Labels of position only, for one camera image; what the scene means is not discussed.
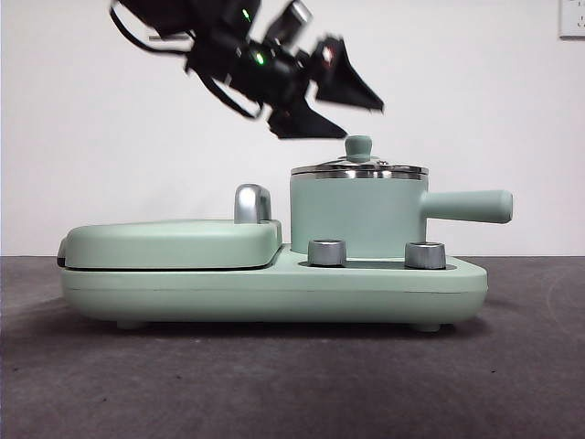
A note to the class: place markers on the green hinged griddle cover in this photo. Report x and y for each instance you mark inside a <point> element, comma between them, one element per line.
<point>173,244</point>

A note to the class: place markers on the silver control knob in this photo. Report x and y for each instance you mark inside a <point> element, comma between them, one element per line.
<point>327,253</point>
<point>426,256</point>

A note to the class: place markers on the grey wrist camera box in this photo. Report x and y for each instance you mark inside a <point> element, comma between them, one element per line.
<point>290,18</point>

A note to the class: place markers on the glass lid with green knob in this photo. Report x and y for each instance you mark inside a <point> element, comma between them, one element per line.
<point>358,146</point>

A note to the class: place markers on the green breakfast maker base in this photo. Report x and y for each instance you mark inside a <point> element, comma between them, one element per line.
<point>274,292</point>

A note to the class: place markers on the white wall socket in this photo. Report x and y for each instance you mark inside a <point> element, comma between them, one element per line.
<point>573,18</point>

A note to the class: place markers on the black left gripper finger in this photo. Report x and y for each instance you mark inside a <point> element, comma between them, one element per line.
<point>345,84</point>
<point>304,125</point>

